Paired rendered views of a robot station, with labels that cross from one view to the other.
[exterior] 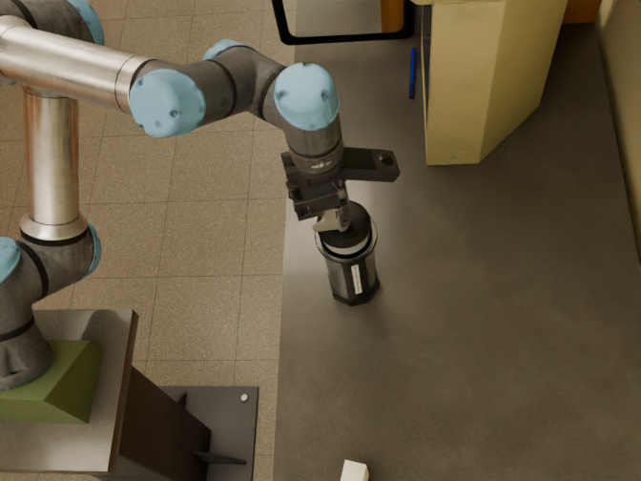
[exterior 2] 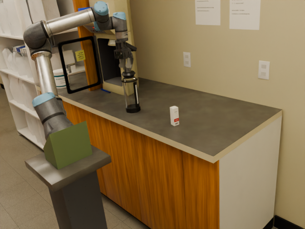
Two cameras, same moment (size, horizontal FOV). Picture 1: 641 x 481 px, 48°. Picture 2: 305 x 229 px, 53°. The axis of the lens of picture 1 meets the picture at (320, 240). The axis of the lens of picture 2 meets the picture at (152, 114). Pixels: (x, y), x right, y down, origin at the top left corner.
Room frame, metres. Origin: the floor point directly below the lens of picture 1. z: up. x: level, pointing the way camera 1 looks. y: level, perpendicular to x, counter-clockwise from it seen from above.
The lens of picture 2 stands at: (-0.65, 1.44, 1.71)
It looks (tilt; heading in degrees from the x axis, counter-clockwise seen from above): 23 degrees down; 305
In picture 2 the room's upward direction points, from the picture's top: 6 degrees counter-clockwise
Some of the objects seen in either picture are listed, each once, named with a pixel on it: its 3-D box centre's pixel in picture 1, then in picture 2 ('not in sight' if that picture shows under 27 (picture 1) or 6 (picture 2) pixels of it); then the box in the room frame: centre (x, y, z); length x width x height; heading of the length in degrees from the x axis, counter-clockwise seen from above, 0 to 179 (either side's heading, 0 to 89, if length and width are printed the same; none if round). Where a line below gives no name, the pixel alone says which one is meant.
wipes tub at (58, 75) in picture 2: not in sight; (61, 78); (1.52, -0.28, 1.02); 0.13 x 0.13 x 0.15
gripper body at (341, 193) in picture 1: (317, 177); (122, 48); (0.56, -0.02, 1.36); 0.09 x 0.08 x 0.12; 91
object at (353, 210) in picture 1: (342, 220); (128, 72); (0.56, -0.04, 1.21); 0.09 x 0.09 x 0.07
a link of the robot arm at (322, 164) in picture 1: (316, 146); (122, 35); (0.55, -0.03, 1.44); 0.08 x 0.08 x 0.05
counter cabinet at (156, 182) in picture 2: not in sight; (140, 148); (0.75, -0.32, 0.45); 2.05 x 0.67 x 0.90; 166
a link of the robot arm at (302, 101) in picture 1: (306, 109); (119, 22); (0.56, -0.02, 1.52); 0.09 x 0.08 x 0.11; 42
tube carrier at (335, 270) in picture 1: (349, 258); (131, 93); (0.56, -0.05, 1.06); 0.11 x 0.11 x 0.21
